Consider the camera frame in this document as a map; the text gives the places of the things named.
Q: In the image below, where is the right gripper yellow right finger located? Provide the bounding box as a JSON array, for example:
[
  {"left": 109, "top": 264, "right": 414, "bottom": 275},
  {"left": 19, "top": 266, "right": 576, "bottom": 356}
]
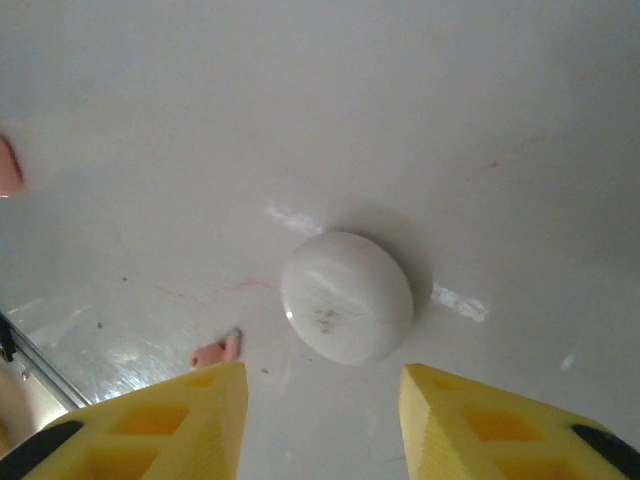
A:
[{"left": 398, "top": 363, "right": 640, "bottom": 480}]

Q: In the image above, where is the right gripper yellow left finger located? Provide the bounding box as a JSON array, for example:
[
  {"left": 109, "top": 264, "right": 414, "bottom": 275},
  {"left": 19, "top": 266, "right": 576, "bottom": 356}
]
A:
[{"left": 9, "top": 360, "right": 250, "bottom": 480}]

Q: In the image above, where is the pink earbud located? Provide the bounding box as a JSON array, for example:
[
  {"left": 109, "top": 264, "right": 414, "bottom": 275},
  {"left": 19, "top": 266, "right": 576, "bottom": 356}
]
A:
[{"left": 189, "top": 327, "right": 244, "bottom": 371}]

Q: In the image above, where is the white round charging case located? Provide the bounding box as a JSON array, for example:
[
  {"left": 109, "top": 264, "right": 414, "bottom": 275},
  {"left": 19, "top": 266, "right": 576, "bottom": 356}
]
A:
[{"left": 279, "top": 230, "right": 416, "bottom": 366}]

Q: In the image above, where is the pink earbud charging case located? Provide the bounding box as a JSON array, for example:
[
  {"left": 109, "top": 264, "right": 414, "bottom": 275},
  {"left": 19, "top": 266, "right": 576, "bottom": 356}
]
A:
[{"left": 0, "top": 134, "right": 26, "bottom": 197}]

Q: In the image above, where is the aluminium mounting rail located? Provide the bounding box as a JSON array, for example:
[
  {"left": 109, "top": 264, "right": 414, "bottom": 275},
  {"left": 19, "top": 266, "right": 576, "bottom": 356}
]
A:
[{"left": 0, "top": 309, "right": 94, "bottom": 409}]

